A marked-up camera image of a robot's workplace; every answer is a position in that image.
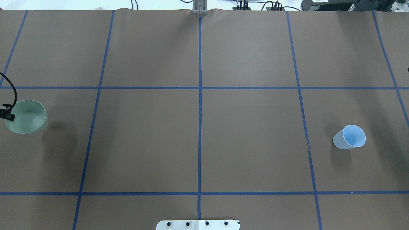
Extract aluminium profile post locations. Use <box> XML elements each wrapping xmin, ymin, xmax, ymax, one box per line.
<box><xmin>192</xmin><ymin>0</ymin><xmax>208</xmax><ymax>16</ymax></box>

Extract white metal camera stand base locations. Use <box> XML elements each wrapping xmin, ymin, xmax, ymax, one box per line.
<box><xmin>156</xmin><ymin>219</ymin><xmax>241</xmax><ymax>230</ymax></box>

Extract green ceramic bowl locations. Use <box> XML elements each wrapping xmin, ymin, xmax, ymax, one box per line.
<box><xmin>5</xmin><ymin>100</ymin><xmax>48</xmax><ymax>134</ymax></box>

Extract black box with label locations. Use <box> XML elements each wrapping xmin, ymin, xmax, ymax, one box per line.
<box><xmin>300</xmin><ymin>0</ymin><xmax>355</xmax><ymax>12</ymax></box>

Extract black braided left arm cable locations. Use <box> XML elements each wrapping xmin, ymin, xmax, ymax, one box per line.
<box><xmin>0</xmin><ymin>72</ymin><xmax>17</xmax><ymax>107</ymax></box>

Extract light blue plastic cup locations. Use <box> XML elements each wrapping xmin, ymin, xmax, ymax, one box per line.
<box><xmin>332</xmin><ymin>124</ymin><xmax>366</xmax><ymax>150</ymax></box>

